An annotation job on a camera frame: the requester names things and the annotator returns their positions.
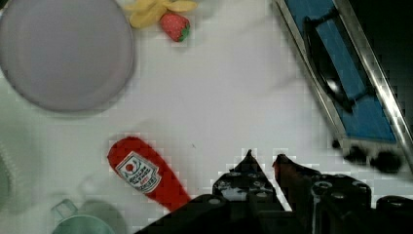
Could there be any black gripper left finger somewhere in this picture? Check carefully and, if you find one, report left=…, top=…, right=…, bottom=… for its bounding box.
left=212, top=149, right=284, bottom=215

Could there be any red ketchup bottle toy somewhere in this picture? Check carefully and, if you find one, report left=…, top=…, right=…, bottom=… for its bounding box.
left=107, top=136, right=191, bottom=212

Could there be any lilac round plate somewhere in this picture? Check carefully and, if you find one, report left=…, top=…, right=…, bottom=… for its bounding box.
left=1, top=0, right=134, bottom=112

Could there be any red strawberry toy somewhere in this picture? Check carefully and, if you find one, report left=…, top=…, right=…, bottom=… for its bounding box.
left=160, top=13, right=191, bottom=42

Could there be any green measuring cup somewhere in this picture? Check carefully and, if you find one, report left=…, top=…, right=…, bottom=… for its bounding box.
left=52, top=199, right=127, bottom=234

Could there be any blue oven door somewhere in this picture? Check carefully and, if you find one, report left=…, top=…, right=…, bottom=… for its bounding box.
left=275, top=0, right=413, bottom=154

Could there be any yellow banana peel toy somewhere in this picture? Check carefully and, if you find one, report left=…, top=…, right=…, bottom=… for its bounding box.
left=124, top=0, right=198, bottom=28

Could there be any black toaster oven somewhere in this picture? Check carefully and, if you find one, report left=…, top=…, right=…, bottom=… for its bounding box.
left=272, top=0, right=413, bottom=175

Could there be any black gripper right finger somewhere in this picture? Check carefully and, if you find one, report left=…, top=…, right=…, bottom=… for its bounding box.
left=273, top=154, right=372, bottom=234

